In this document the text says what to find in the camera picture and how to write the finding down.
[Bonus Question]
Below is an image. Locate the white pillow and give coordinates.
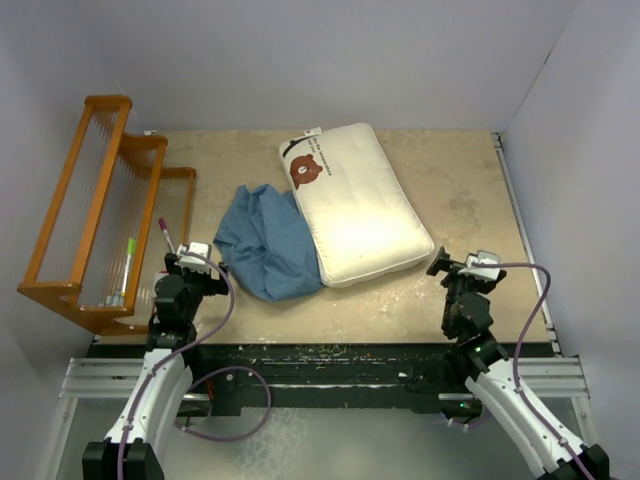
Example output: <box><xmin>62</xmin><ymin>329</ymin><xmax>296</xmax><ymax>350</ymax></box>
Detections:
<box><xmin>279</xmin><ymin>123</ymin><xmax>435</xmax><ymax>288</ymax></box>

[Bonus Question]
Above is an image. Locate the blue pillowcase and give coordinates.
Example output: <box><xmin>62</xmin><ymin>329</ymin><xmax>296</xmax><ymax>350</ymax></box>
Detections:
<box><xmin>213</xmin><ymin>184</ymin><xmax>323</xmax><ymax>302</ymax></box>

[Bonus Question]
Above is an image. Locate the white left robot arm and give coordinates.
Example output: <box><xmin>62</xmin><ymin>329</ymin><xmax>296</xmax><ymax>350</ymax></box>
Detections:
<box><xmin>82</xmin><ymin>242</ymin><xmax>230</xmax><ymax>479</ymax></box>

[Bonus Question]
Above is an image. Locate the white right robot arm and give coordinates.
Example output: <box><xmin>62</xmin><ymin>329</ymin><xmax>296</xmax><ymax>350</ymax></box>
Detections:
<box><xmin>427</xmin><ymin>247</ymin><xmax>610</xmax><ymax>479</ymax></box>

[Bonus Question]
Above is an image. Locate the white pillow tag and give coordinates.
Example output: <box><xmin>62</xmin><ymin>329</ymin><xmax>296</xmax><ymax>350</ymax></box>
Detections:
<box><xmin>304</xmin><ymin>127</ymin><xmax>322</xmax><ymax>137</ymax></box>

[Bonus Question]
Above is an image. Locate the magenta capped marker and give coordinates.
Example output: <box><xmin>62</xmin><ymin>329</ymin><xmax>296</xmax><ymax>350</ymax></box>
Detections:
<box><xmin>158</xmin><ymin>217</ymin><xmax>176</xmax><ymax>254</ymax></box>

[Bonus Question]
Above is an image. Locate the green capped marker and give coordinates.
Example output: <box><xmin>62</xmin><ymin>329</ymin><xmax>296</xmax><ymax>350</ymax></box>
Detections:
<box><xmin>120</xmin><ymin>238</ymin><xmax>136</xmax><ymax>303</ymax></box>

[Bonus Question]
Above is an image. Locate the orange wooden tiered rack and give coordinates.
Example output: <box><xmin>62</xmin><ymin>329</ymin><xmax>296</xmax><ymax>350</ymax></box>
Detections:
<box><xmin>17</xmin><ymin>95</ymin><xmax>197</xmax><ymax>337</ymax></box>

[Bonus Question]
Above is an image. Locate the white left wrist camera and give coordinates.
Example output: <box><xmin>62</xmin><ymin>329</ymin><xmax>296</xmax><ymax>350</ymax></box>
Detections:
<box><xmin>176</xmin><ymin>242</ymin><xmax>211</xmax><ymax>275</ymax></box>

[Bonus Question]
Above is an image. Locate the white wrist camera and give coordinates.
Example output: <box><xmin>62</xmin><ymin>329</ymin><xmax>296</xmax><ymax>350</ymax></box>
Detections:
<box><xmin>459</xmin><ymin>250</ymin><xmax>501</xmax><ymax>282</ymax></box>
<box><xmin>176</xmin><ymin>242</ymin><xmax>211</xmax><ymax>275</ymax></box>

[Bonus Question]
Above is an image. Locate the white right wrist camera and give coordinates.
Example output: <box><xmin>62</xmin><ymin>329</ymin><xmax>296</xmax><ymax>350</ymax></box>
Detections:
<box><xmin>459</xmin><ymin>250</ymin><xmax>501</xmax><ymax>282</ymax></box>

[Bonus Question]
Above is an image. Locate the aluminium frame rail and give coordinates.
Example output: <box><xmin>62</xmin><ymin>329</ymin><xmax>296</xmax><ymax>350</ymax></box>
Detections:
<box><xmin>491</xmin><ymin>132</ymin><xmax>562</xmax><ymax>357</ymax></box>

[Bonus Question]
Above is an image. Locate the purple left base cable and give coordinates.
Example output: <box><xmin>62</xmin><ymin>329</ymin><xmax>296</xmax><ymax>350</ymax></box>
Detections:
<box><xmin>172</xmin><ymin>366</ymin><xmax>273</xmax><ymax>443</ymax></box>

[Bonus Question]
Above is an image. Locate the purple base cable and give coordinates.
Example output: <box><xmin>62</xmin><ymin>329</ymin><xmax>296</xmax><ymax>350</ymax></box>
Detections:
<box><xmin>172</xmin><ymin>366</ymin><xmax>273</xmax><ymax>443</ymax></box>
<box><xmin>441</xmin><ymin>407</ymin><xmax>494</xmax><ymax>433</ymax></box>

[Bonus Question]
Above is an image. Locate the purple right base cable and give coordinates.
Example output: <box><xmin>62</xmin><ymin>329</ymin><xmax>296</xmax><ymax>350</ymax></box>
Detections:
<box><xmin>441</xmin><ymin>407</ymin><xmax>494</xmax><ymax>433</ymax></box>

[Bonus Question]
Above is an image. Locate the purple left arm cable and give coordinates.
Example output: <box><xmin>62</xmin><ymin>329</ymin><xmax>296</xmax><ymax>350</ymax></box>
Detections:
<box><xmin>115</xmin><ymin>259</ymin><xmax>237</xmax><ymax>480</ymax></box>

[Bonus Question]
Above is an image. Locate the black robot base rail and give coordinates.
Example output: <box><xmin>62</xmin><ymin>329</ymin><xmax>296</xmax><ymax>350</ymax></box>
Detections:
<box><xmin>187</xmin><ymin>343</ymin><xmax>478</xmax><ymax>416</ymax></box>

